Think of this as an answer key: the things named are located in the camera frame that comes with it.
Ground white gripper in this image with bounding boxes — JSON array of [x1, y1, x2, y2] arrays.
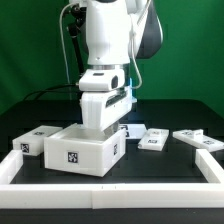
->
[[81, 87, 132, 131]]

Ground white marker sheet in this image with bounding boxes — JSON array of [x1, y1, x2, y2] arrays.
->
[[118, 124, 146, 140]]

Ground white U-shaped fence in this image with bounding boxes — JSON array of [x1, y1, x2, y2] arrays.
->
[[0, 149, 224, 209]]

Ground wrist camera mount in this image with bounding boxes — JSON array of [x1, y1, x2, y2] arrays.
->
[[79, 69, 125, 92]]

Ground white cabinet door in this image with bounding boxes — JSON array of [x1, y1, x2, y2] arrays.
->
[[173, 129, 224, 152], [138, 128, 169, 151]]

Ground white cabinet box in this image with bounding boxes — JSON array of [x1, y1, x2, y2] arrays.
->
[[44, 124, 126, 177]]

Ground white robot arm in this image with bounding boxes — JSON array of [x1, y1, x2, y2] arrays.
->
[[69, 0, 163, 131]]

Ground black cable bundle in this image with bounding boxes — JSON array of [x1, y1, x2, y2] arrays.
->
[[22, 4, 88, 102]]

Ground white cabinet top block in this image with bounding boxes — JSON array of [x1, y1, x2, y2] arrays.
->
[[12, 125, 62, 156]]

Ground white cable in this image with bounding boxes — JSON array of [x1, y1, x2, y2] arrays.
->
[[58, 2, 81, 85]]

